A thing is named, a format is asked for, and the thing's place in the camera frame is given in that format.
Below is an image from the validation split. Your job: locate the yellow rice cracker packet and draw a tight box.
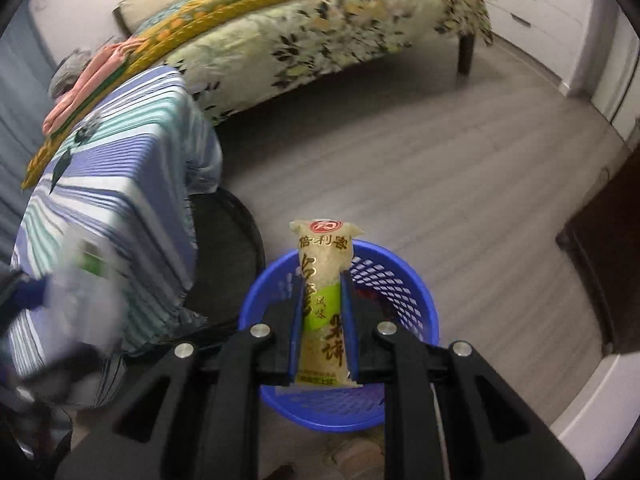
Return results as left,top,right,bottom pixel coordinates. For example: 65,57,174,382
290,219,363,389

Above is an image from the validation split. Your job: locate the blue green striped tablecloth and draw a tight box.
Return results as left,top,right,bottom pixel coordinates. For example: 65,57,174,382
10,66,222,408

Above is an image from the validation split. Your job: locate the folded pink cloth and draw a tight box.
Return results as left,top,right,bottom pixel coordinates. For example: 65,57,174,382
42,37,143,136

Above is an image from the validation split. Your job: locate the grey knitted garment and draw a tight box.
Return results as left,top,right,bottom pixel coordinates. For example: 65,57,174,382
48,49,92,100

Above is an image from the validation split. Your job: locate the dark green wrapper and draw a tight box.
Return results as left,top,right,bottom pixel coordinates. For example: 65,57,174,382
49,113,102,193

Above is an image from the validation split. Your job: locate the dark brown wooden cabinet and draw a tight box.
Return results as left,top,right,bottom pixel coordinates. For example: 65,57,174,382
555,151,640,354

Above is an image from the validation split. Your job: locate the dark wooden bed leg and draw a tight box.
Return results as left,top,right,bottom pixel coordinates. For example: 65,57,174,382
458,35,475,76

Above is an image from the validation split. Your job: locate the white drawer cabinet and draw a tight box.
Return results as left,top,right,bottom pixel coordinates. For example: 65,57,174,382
488,0,602,96

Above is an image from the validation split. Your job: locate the floral bed sheet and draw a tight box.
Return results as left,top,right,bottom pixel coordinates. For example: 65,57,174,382
163,0,492,124

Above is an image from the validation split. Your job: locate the white wardrobe door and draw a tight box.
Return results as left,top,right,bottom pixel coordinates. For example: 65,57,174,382
591,9,639,141

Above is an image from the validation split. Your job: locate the grey milk carton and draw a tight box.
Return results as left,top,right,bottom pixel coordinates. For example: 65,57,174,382
42,226,125,358

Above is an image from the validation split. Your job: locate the blue plastic waste basket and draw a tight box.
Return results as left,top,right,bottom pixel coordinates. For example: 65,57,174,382
237,238,442,435

